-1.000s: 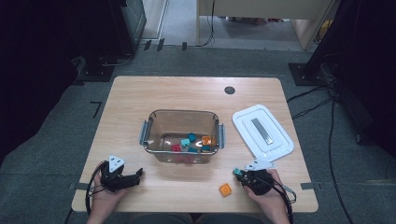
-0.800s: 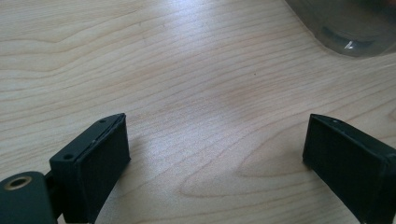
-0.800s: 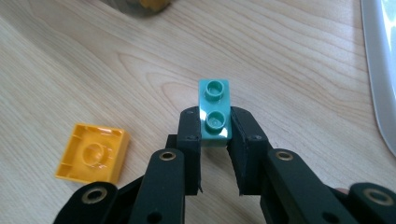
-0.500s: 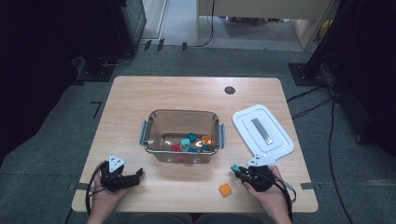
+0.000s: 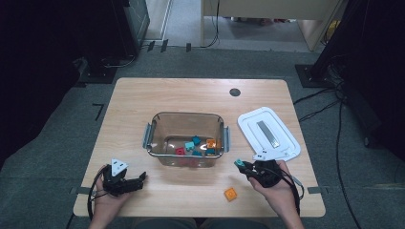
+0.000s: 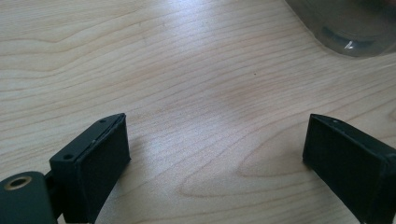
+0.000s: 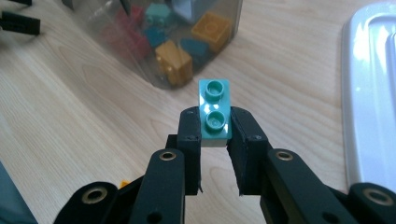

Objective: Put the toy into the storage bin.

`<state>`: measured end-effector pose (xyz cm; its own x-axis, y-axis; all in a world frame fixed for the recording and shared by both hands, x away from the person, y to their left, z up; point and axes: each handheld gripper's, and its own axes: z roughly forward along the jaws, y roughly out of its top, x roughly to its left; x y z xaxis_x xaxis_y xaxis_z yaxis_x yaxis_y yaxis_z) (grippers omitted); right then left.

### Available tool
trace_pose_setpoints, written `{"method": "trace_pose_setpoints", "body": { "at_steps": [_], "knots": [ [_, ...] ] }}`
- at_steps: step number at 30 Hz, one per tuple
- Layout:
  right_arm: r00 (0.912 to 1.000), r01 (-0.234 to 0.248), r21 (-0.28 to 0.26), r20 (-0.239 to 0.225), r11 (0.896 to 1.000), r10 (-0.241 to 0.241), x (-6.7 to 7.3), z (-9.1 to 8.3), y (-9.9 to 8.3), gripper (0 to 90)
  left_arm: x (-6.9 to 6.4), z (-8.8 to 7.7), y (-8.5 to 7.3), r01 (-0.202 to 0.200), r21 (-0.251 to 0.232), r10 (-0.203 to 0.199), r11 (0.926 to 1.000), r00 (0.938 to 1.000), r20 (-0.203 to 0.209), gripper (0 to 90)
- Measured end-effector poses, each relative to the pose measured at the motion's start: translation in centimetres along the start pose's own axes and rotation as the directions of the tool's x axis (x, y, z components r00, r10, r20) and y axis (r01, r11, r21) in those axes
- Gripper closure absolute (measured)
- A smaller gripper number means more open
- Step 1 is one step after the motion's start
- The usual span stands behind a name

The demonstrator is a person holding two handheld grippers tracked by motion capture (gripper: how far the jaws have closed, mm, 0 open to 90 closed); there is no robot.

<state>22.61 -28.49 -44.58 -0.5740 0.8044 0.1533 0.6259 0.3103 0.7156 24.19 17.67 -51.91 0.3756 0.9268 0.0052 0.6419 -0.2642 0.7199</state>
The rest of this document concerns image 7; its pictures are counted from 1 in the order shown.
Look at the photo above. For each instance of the clear brown storage box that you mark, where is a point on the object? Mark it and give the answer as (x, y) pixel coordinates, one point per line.
(102, 21)

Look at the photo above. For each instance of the long red printed toy brick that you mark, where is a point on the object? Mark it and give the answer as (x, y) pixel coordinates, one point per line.
(130, 46)

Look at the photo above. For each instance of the dark teal toy brick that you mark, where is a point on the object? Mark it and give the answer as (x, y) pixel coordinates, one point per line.
(194, 48)
(155, 35)

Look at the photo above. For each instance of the light teal white-based toy brick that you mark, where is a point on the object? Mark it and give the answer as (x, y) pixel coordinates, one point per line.
(214, 102)

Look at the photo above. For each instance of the white box lid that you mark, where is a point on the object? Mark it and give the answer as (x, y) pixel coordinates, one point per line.
(367, 93)

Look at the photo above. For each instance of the red square toy brick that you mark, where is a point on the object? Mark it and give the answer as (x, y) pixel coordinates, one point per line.
(135, 14)

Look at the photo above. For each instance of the orange toy brick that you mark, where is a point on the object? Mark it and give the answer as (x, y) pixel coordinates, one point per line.
(174, 63)
(124, 183)
(211, 29)

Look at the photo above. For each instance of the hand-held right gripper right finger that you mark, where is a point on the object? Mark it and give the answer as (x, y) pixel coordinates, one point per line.
(249, 161)

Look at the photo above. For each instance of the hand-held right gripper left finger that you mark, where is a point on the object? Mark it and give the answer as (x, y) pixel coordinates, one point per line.
(188, 155)

